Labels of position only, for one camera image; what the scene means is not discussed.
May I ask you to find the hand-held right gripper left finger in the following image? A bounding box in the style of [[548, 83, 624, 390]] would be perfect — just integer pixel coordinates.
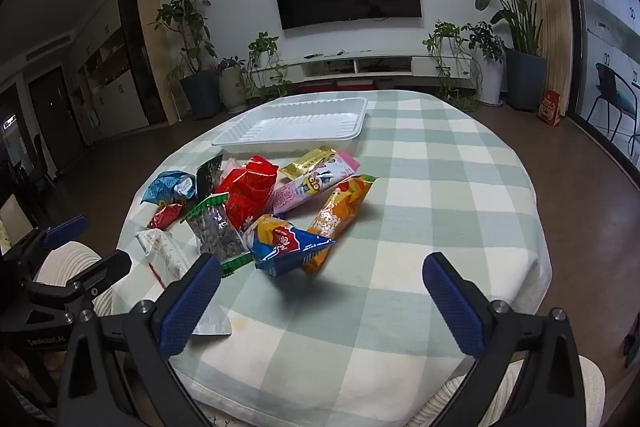
[[59, 253, 222, 427]]

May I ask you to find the trailing plant on stand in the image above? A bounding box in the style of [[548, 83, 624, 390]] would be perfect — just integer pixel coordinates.
[[422, 21, 482, 108]]

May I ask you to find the pink cartoon snack packet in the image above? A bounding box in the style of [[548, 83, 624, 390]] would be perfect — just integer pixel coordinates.
[[270, 150, 361, 215]]

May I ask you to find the red paper bag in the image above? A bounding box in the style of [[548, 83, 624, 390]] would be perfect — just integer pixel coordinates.
[[537, 90, 562, 126]]

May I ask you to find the black chair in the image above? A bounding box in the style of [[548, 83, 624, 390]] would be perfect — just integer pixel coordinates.
[[587, 63, 640, 144]]

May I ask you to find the small red strawberry packet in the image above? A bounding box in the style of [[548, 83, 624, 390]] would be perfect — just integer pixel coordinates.
[[147, 201, 186, 230]]

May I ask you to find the bushy plant in white pot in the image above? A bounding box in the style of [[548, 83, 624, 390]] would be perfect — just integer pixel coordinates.
[[462, 22, 507, 106]]

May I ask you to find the trailing green vine plant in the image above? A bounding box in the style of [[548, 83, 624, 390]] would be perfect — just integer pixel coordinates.
[[246, 32, 293, 100]]

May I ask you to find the person's leg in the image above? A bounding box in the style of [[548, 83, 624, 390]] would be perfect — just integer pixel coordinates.
[[34, 241, 123, 323], [410, 352, 607, 427]]

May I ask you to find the beige sofa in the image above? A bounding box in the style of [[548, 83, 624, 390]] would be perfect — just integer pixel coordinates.
[[0, 194, 38, 255]]

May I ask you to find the white wall cabinet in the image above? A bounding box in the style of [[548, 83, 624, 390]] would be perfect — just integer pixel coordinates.
[[67, 0, 168, 142]]

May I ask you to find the large red snack bag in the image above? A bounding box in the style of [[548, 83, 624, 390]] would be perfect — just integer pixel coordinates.
[[214, 155, 279, 233]]

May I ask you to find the white plastic tray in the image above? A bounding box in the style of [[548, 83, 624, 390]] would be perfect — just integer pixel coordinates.
[[211, 97, 369, 155]]

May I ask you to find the person's left leg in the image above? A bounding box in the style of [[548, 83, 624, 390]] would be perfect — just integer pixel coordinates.
[[34, 241, 123, 323]]

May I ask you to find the person's right leg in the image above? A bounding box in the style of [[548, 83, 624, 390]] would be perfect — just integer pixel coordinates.
[[410, 352, 607, 427]]

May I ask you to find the dark door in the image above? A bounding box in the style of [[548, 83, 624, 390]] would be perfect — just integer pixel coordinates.
[[27, 66, 76, 168]]

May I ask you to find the large-leaf plant in dark pot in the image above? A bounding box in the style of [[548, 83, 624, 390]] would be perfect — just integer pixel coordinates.
[[445, 0, 567, 111]]

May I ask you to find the long pale pink packet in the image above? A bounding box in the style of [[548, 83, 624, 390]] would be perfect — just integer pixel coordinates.
[[136, 229, 232, 338]]

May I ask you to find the orange snack packet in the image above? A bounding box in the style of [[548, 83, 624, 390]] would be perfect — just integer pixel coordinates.
[[302, 174, 377, 275]]

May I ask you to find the black snack packet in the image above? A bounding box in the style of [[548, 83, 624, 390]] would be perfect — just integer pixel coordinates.
[[195, 155, 224, 200]]

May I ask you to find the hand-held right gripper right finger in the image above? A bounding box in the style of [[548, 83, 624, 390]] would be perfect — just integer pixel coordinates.
[[422, 252, 586, 427]]

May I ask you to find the white television console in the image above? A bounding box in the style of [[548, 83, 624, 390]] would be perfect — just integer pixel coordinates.
[[250, 51, 473, 82]]

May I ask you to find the small plant in grey pot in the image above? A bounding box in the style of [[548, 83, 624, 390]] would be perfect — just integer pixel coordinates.
[[218, 56, 249, 112]]

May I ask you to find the blue and yellow chip bag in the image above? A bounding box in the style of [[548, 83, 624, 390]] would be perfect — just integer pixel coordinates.
[[244, 214, 336, 278]]

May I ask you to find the green-edged sunflower seed packet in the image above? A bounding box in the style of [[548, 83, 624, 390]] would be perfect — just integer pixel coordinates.
[[181, 192, 255, 278]]

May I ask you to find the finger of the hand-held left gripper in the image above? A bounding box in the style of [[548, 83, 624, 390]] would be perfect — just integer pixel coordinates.
[[0, 216, 90, 268], [75, 249, 132, 297]]

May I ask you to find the light blue snack packet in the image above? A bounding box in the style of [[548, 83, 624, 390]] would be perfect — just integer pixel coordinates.
[[141, 169, 197, 205]]

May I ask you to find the gold foil snack packet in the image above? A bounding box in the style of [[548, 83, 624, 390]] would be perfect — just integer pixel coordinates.
[[279, 146, 338, 182]]

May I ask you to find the tall plant in blue pot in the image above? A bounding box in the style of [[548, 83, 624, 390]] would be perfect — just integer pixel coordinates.
[[152, 0, 222, 118]]

